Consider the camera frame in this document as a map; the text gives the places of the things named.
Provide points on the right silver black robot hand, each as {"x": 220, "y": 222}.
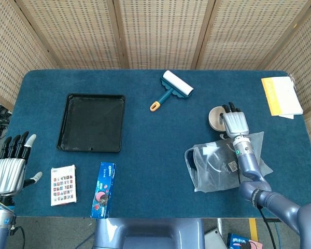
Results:
{"x": 235, "y": 123}

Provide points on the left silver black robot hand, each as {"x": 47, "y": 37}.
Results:
{"x": 7, "y": 176}

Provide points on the white bowl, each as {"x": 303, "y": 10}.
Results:
{"x": 214, "y": 119}

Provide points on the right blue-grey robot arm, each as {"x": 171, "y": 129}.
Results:
{"x": 254, "y": 176}

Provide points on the black rectangular tray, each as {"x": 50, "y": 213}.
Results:
{"x": 92, "y": 123}

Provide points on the black tag with QR code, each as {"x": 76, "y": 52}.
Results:
{"x": 232, "y": 166}

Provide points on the transparent zip bag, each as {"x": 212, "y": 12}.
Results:
{"x": 210, "y": 168}

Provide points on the yellow and white paper booklet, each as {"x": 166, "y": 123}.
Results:
{"x": 282, "y": 96}

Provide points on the white box with picture grid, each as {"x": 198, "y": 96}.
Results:
{"x": 63, "y": 185}

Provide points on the teal lint roller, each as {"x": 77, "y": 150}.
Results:
{"x": 177, "y": 85}

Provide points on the long blue Oreo box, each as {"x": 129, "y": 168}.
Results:
{"x": 103, "y": 189}

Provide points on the white flat box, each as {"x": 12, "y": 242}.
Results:
{"x": 215, "y": 240}

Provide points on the small blue Oreo pack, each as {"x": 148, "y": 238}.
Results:
{"x": 242, "y": 242}

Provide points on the woven wooden folding screen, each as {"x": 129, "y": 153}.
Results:
{"x": 158, "y": 31}

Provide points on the blue-grey robot torso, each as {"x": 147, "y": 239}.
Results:
{"x": 150, "y": 234}

